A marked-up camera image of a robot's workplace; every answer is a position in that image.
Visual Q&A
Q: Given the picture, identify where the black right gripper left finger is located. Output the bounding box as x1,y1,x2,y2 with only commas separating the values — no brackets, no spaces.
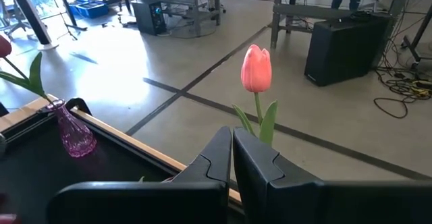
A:
46,125,234,224

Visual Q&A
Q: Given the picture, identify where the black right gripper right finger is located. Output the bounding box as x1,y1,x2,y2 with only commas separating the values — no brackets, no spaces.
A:
232,127,432,224

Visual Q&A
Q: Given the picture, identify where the light pink artificial tulip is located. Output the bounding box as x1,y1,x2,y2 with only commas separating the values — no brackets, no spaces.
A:
231,44,279,147

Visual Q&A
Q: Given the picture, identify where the dark pink artificial tulip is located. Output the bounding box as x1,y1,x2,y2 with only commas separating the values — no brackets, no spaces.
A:
0,34,51,104

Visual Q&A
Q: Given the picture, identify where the pink glass vase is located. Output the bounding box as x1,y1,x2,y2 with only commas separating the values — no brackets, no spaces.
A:
45,99,98,159

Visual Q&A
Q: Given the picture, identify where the black equipment case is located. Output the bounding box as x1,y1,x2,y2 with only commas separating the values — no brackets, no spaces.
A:
303,11,395,88

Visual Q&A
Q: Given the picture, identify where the black computer tower with lights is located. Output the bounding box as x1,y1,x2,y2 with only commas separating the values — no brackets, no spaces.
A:
130,0,167,36

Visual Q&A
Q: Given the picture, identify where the black table mat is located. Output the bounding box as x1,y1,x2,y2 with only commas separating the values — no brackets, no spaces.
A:
0,114,185,224

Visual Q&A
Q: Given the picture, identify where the wooden top metal table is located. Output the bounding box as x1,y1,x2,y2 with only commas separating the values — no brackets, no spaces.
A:
269,0,416,49

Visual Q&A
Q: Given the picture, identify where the blue plastic bin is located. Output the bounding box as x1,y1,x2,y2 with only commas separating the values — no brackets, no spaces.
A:
68,0,89,16
76,1,110,20

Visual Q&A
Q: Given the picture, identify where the black desk leg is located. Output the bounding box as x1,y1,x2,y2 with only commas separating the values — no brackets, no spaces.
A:
401,4,432,69

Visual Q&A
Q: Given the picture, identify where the black tripod stand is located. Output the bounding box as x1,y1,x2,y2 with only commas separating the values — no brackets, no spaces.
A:
55,0,88,41

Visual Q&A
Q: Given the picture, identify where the black panel on stand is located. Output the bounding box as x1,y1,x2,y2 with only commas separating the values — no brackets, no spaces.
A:
5,0,61,52

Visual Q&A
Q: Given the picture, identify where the black floor cable loop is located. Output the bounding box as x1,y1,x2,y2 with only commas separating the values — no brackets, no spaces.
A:
373,95,411,119

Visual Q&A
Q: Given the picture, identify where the black cable tangle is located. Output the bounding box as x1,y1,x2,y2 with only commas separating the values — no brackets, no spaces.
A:
374,13,432,99

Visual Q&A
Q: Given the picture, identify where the yellow floor cable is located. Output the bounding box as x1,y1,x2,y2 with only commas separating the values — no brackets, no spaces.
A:
413,78,432,100

